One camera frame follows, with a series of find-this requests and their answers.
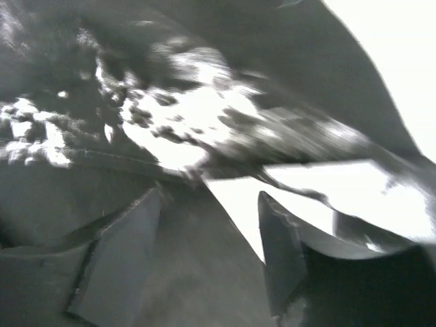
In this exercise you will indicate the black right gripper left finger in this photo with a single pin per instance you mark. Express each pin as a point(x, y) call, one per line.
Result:
point(91, 277)

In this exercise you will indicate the black white patterned trousers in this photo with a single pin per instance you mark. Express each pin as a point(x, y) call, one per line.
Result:
point(327, 106)

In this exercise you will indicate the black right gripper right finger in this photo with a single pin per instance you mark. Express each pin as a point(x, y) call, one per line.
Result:
point(356, 275)

